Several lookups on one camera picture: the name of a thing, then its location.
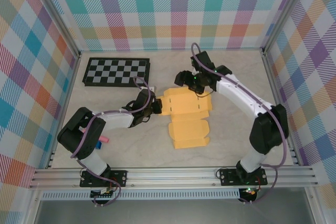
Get yellow paper box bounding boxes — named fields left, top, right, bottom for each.
left=159, top=87, right=214, bottom=150

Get black grey checkerboard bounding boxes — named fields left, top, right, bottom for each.
left=82, top=57, right=152, bottom=89

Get left controller board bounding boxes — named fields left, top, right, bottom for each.
left=90, top=187, right=118, bottom=200

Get controller board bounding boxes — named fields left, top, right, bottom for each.
left=90, top=187, right=118, bottom=200
left=239, top=186, right=259, bottom=199

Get grey metal lower panel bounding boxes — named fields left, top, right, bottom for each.
left=33, top=199, right=317, bottom=224

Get right controller board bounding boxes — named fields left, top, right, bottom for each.
left=239, top=186, right=259, bottom=199

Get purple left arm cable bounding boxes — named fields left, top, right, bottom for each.
left=71, top=76, right=155, bottom=207

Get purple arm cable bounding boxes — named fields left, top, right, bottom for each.
left=191, top=42, right=287, bottom=205
left=71, top=76, right=155, bottom=207

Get aluminium side rail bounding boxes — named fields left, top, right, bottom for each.
left=45, top=52, right=81, bottom=169
left=261, top=50, right=300, bottom=166

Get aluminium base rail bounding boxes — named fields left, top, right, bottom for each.
left=28, top=165, right=320, bottom=190

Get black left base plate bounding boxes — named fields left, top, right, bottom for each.
left=79, top=169, right=129, bottom=188

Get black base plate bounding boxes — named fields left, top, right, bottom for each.
left=219, top=167, right=268, bottom=187
left=79, top=169, right=129, bottom=188

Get black right base wire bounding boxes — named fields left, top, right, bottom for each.
left=215, top=165, right=229, bottom=180

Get perforated white cable duct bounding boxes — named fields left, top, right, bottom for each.
left=41, top=191, right=242, bottom=201

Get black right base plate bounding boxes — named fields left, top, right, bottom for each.
left=219, top=167, right=268, bottom=187

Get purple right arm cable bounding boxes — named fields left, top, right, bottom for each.
left=191, top=42, right=287, bottom=205

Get aluminium frame post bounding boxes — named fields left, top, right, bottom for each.
left=26, top=0, right=81, bottom=59
left=261, top=0, right=313, bottom=55

